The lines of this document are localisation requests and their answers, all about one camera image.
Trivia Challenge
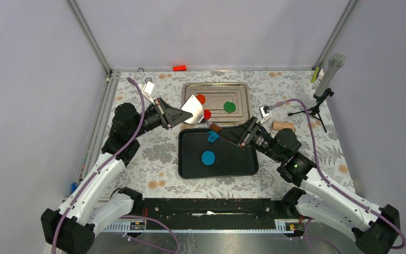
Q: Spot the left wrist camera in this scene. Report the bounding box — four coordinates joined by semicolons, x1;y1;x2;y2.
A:
142;81;155;96

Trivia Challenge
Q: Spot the grey microphone on tripod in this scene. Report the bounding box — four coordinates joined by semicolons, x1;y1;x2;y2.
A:
308;52;346;133

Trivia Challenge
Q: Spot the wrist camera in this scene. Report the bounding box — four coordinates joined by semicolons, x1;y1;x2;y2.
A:
260;105;272;124
142;81;155;96

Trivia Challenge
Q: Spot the blue dough piece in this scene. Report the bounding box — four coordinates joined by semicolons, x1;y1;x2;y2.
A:
201;151;216;166

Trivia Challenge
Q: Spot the orange dough disc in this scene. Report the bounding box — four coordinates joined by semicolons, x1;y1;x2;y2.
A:
196;94;206;105

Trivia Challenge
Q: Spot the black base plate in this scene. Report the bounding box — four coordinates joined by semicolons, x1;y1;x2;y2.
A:
129;198;308;231

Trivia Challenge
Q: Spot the orange block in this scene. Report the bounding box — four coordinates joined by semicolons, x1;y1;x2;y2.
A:
172;65;187;71

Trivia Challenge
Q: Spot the blue dough scrap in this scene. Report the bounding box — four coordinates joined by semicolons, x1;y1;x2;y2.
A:
208;131;220;143

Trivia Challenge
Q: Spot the green dough disc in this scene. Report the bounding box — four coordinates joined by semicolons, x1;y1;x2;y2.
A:
223;101;237;113

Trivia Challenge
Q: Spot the silver metal tray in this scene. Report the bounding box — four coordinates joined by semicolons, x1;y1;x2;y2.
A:
182;82;252;124

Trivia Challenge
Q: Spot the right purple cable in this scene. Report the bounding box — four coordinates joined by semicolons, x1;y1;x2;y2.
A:
269;98;406;254

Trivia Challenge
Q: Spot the red dough disc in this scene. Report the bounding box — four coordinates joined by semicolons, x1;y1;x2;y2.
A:
204;110;211;120

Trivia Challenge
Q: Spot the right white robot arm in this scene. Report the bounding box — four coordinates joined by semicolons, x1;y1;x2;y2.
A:
210;117;400;253

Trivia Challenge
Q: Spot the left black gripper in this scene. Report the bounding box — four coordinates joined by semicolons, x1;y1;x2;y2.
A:
131;97;193;139

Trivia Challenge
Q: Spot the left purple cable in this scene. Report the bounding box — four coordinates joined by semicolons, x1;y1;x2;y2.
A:
51;77;181;254

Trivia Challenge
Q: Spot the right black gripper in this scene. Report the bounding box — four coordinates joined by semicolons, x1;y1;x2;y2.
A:
218;116;283;163

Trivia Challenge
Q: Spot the purple cable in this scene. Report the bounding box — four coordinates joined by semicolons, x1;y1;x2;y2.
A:
51;77;181;254
269;98;406;254

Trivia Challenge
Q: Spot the yellow marker pen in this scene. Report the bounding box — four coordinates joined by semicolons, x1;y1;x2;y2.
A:
310;67;320;83

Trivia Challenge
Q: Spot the brown handled tool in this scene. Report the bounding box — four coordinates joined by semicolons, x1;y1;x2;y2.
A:
181;95;222;133

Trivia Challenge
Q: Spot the wooden dough roller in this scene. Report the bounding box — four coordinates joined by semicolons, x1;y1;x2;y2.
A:
271;121;296;132

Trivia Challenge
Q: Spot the black plastic tray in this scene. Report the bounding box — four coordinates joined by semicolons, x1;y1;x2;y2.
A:
178;128;259;179

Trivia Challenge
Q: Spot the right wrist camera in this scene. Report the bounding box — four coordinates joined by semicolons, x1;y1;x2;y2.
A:
260;105;272;124

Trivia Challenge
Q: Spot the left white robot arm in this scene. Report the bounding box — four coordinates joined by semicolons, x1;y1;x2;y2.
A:
41;96;204;253

